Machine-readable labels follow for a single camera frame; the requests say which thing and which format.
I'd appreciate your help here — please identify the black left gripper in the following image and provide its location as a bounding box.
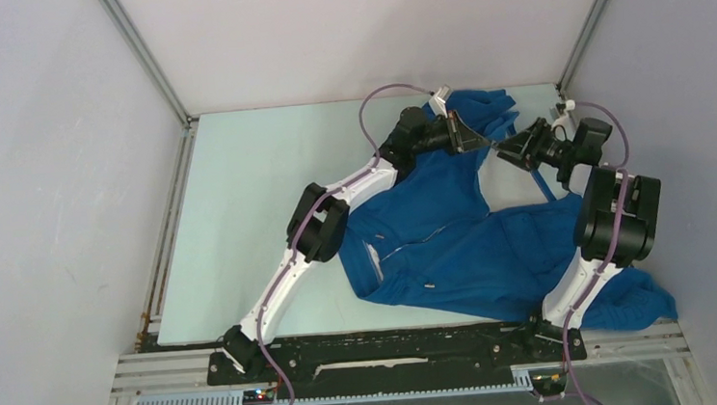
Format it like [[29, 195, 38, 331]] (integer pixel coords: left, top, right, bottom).
[[408, 107, 490, 160]]

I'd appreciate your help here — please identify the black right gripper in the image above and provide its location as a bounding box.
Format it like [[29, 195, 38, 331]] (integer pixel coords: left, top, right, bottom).
[[491, 114, 578, 175]]

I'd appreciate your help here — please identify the blue zip-up jacket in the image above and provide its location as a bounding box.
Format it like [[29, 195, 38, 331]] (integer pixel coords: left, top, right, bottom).
[[327, 73, 679, 354]]

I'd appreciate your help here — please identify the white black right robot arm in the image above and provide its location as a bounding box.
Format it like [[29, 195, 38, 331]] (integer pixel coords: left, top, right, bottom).
[[492, 118, 662, 361]]

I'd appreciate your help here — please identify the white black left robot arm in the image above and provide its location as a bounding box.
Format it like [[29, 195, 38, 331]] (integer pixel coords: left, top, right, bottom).
[[221, 106, 492, 382]]

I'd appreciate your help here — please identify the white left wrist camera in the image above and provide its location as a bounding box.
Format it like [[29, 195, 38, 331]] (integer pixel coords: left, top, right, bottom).
[[428, 85, 451, 118]]

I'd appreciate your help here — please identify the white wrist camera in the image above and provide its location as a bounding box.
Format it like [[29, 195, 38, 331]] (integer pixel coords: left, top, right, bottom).
[[428, 85, 451, 118], [553, 99, 576, 120]]

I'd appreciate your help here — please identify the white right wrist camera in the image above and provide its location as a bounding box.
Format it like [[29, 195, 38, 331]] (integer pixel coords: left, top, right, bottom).
[[553, 99, 576, 120]]

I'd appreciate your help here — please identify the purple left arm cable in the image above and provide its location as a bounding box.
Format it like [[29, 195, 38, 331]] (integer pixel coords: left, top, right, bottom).
[[108, 79, 472, 405]]

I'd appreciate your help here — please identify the aluminium corner frame post right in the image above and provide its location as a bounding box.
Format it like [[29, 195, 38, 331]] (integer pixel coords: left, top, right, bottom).
[[556, 0, 610, 95]]

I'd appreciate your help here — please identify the aluminium corner frame post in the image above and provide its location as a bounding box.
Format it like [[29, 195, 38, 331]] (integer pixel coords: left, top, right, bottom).
[[98, 0, 194, 128], [556, 0, 610, 95]]

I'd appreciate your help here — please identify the grey slotted cable duct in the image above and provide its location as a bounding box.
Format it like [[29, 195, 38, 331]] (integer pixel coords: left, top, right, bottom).
[[136, 370, 533, 405]]

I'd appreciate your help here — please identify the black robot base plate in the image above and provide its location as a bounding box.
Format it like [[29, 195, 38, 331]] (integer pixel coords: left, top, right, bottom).
[[207, 322, 587, 398]]

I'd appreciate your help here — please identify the aluminium corner frame post left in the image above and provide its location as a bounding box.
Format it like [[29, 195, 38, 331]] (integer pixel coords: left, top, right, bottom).
[[98, 0, 194, 128]]

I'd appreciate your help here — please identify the aluminium front frame rail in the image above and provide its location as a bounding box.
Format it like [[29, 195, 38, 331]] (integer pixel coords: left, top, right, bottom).
[[109, 320, 704, 405]]

